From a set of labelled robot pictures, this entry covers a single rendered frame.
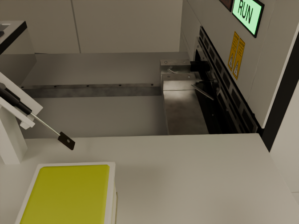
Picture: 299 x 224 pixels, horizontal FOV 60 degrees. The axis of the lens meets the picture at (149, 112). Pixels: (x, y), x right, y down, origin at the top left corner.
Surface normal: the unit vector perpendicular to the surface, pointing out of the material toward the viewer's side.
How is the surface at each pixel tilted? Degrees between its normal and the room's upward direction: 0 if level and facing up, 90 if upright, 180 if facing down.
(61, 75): 0
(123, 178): 0
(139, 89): 90
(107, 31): 90
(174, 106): 0
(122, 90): 90
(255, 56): 90
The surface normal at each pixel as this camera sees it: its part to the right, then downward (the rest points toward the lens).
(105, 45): -0.15, 0.60
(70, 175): 0.00, -0.79
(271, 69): -1.00, 0.02
